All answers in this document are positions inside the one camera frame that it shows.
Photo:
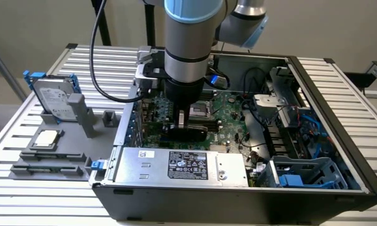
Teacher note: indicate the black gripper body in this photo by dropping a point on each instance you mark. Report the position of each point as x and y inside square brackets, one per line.
[184, 93]

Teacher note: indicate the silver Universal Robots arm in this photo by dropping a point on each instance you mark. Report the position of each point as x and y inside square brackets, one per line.
[188, 30]

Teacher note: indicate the CPU socket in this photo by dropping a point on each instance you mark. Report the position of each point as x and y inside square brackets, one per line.
[201, 110]

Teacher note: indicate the black RAM slots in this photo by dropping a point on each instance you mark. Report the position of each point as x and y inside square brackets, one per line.
[212, 124]

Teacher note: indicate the green motherboard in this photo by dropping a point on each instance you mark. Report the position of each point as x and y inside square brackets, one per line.
[229, 122]

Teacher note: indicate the silver chipset heat sink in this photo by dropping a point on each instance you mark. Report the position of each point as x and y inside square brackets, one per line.
[219, 147]

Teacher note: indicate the silver power supply unit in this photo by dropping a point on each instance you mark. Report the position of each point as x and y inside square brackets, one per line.
[181, 168]

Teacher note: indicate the black stand pole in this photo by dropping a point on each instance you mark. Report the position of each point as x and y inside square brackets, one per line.
[149, 26]
[105, 23]

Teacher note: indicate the silver metal drive cage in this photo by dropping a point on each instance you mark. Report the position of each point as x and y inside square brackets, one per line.
[283, 103]

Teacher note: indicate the blue case latch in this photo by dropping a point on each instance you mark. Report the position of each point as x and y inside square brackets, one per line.
[97, 164]

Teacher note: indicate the black open PC case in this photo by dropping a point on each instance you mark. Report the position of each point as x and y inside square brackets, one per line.
[232, 202]

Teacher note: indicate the grey parts rack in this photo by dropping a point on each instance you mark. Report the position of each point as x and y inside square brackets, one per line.
[65, 150]

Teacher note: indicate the silver hard disk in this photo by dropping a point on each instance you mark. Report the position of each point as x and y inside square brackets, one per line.
[53, 99]

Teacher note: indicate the silver CPU chip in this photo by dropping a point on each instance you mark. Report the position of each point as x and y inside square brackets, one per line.
[47, 139]

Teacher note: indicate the green RAM stick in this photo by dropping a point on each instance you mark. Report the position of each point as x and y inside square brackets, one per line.
[44, 168]
[52, 156]

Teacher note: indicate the grey blue disk bay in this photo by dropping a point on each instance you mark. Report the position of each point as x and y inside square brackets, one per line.
[304, 174]

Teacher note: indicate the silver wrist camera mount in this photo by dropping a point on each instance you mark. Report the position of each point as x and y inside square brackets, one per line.
[147, 70]

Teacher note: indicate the blue disk bracket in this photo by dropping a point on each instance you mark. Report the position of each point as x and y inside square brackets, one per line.
[29, 77]

